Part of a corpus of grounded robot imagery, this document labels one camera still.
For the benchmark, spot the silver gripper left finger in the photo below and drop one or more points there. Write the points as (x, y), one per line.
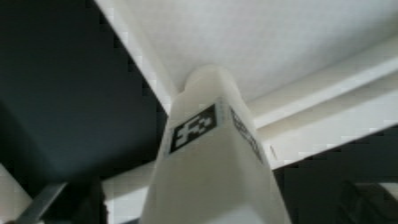
(67, 204)

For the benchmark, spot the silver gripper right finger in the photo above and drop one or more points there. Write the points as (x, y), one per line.
(368, 204)

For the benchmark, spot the white desk leg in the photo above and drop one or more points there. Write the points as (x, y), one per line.
(213, 186)

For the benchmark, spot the white desk top tray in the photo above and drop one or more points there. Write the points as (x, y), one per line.
(305, 48)

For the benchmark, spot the white block at left edge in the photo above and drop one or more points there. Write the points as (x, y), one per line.
(14, 198)

